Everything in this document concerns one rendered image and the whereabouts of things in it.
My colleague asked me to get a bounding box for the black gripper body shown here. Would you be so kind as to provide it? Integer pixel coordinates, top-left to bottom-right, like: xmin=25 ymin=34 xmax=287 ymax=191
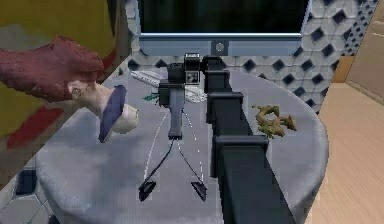
xmin=158 ymin=62 xmax=186 ymax=141

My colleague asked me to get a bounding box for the folded newspaper with black print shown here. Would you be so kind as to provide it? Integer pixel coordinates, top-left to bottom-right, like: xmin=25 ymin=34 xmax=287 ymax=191
xmin=130 ymin=69 xmax=208 ymax=104

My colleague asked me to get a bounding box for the olive green twisted object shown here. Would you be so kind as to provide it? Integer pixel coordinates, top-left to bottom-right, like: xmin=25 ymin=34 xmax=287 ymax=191
xmin=251 ymin=104 xmax=298 ymax=140

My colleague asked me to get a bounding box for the grey framed television set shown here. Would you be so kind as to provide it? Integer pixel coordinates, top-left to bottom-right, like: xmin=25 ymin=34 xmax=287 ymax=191
xmin=137 ymin=0 xmax=313 ymax=58

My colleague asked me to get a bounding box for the round grey table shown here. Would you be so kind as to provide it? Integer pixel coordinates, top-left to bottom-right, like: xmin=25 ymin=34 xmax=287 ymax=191
xmin=34 ymin=68 xmax=330 ymax=224

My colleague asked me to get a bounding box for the beige wooden cupboard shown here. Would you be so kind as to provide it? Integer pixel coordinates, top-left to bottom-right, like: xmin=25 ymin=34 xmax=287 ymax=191
xmin=344 ymin=0 xmax=384 ymax=106

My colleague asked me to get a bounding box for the beige object with blue stripe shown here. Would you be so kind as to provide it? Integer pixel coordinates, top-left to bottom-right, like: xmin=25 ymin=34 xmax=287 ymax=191
xmin=67 ymin=80 xmax=140 ymax=144

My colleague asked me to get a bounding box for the red brown lumpy object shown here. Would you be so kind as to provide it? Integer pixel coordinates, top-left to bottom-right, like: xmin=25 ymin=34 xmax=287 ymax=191
xmin=0 ymin=35 xmax=105 ymax=103

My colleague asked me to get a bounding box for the small green object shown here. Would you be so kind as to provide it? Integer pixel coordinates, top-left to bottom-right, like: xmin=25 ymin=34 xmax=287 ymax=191
xmin=142 ymin=92 xmax=160 ymax=102

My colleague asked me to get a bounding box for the yellow and red object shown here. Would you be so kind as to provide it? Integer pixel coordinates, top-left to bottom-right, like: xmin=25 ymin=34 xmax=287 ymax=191
xmin=0 ymin=0 xmax=118 ymax=150

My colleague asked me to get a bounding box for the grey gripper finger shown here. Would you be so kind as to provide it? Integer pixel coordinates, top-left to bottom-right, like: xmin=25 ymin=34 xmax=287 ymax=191
xmin=137 ymin=111 xmax=176 ymax=203
xmin=176 ymin=111 xmax=209 ymax=203

